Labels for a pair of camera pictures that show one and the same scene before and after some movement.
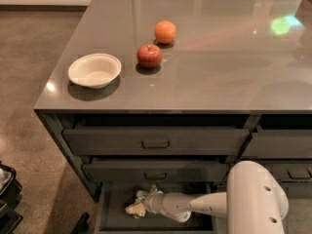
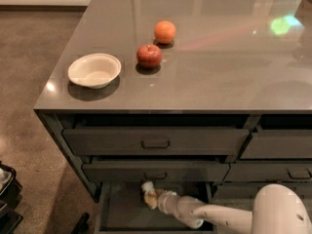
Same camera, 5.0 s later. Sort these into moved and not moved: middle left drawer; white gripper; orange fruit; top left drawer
Moved: white gripper
Not moved: orange fruit; middle left drawer; top left drawer
